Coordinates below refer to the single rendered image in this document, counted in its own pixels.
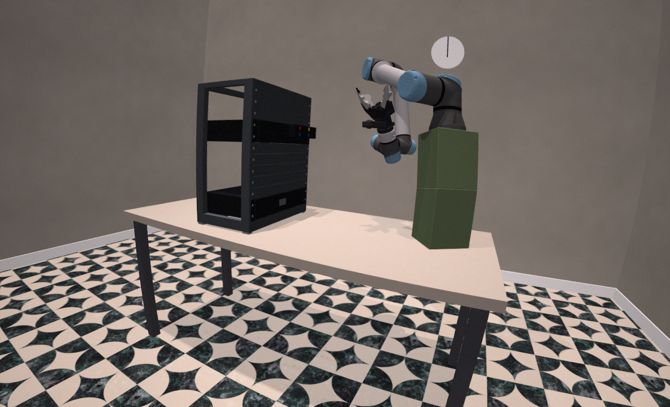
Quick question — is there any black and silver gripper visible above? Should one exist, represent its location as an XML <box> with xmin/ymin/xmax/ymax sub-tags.
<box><xmin>355</xmin><ymin>84</ymin><xmax>395</xmax><ymax>134</ymax></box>

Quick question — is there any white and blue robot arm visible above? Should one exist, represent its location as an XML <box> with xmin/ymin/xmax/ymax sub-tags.
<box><xmin>362</xmin><ymin>57</ymin><xmax>466</xmax><ymax>164</ymax></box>

